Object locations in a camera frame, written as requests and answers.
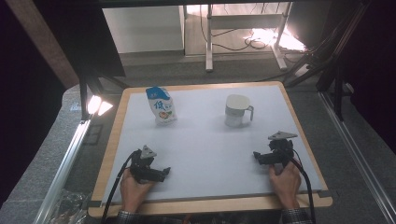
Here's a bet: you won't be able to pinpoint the person's left hand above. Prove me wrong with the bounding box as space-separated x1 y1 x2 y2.
120 167 157 214

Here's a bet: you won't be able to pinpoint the black floor cables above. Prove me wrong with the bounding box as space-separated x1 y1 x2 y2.
199 3 281 52

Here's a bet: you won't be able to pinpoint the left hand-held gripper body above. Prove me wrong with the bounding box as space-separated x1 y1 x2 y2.
129 145 166 184

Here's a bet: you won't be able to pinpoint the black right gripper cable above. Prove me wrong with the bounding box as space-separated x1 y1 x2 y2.
290 148 317 224

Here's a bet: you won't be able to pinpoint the wooden beam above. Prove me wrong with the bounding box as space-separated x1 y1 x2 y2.
4 0 80 90

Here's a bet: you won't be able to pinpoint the black tripod stand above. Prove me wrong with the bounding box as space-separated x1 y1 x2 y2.
283 0 372 122

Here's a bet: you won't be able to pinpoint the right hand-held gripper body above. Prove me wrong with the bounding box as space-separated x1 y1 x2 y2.
261 131 298 166

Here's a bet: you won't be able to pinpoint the black lamp stand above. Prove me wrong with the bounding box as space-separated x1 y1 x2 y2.
78 69 130 121

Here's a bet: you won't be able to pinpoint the white lidded cup with handle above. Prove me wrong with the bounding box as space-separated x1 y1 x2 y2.
224 93 255 128

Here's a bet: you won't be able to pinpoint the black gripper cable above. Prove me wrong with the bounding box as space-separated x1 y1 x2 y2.
290 148 317 224
100 148 142 224

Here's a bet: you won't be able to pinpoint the clear plastic bag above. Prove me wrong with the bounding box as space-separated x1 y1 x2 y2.
46 189 92 224

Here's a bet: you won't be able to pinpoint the white table mat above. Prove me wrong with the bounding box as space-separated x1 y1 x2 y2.
102 85 323 205

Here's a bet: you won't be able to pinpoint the white and blue milk pouch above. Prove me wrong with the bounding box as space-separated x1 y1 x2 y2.
145 86 178 126

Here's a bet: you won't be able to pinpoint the white board wooden frame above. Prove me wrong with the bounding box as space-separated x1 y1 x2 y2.
88 80 333 218

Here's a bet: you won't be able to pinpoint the white cabinet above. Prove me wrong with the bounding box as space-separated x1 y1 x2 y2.
102 5 187 54

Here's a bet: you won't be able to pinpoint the person's right hand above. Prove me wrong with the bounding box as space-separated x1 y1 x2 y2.
268 161 303 210

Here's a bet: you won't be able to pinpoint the aluminium rail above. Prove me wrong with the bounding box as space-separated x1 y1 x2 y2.
32 119 92 224
318 91 396 224

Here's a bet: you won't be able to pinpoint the white metal desk frame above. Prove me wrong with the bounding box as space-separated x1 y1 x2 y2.
205 2 293 73

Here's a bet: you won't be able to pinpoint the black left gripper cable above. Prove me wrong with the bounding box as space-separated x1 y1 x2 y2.
100 148 142 224

